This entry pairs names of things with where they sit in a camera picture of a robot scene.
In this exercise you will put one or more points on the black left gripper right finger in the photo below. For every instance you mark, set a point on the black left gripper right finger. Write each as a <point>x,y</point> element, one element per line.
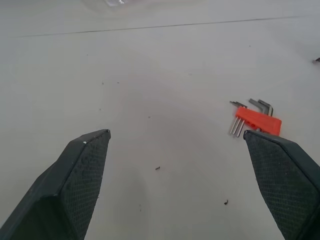
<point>287,180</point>

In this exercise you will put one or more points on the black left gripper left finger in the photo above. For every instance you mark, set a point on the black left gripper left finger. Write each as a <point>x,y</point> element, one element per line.
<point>62,180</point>

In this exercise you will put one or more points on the red hex key holder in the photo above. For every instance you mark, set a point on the red hex key holder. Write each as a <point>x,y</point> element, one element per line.
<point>260,121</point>

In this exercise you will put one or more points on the small black debris speck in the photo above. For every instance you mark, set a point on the small black debris speck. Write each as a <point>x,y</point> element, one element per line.
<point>226,202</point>

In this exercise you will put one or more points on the dark object at table edge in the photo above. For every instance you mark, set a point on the dark object at table edge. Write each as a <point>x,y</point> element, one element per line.
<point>317,60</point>

